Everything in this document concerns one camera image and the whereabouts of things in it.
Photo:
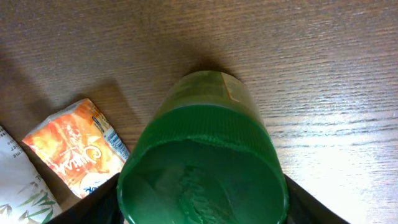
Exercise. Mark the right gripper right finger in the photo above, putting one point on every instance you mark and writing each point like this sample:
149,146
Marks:
306,209

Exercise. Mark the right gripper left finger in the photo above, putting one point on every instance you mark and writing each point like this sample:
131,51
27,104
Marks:
99,207

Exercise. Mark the orange tissue pack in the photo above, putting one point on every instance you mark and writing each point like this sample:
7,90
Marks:
80,146

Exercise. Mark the white cream tube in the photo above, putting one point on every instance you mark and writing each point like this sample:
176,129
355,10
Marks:
25,197

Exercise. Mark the green lid jar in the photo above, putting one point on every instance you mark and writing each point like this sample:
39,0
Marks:
205,157

